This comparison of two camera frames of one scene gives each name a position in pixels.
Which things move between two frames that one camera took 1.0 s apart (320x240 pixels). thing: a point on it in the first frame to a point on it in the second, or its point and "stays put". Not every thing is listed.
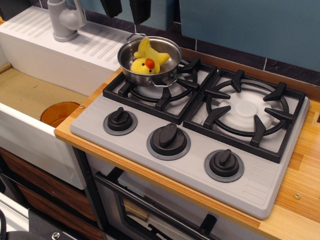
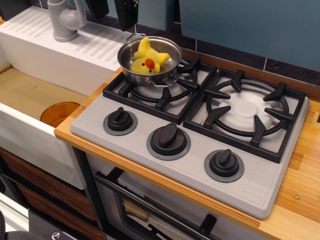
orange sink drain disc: x=55 y=113 stays put
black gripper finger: x=141 y=10 to x=127 y=12
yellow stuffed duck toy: x=147 y=60 stays put
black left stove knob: x=120 y=123 stays put
